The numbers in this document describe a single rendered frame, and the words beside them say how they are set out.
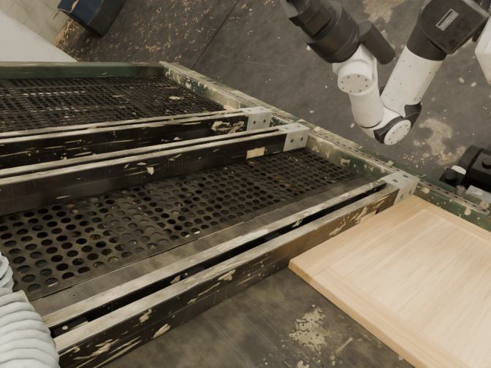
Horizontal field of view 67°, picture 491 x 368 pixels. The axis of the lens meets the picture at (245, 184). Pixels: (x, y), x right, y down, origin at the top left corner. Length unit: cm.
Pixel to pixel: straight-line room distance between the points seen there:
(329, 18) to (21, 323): 61
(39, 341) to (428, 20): 84
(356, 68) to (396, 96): 24
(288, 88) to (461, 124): 112
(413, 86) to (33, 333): 86
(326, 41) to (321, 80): 191
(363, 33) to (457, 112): 159
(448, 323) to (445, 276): 14
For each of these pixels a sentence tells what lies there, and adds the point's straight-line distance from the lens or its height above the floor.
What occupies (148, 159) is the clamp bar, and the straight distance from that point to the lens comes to 92.
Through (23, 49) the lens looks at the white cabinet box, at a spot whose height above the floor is 71.
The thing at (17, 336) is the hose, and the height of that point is 185.
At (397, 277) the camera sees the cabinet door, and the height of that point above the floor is 123.
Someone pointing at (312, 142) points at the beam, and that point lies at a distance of 135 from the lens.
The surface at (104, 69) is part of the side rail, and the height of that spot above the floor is 116.
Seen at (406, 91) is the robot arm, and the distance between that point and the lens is 97.
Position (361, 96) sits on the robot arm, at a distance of 86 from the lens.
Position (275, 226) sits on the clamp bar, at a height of 140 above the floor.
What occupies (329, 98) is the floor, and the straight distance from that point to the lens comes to 253.
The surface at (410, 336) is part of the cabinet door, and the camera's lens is 70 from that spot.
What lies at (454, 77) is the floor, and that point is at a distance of 241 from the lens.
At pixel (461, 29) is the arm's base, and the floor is 133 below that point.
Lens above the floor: 203
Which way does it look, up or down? 53 degrees down
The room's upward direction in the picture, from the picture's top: 58 degrees counter-clockwise
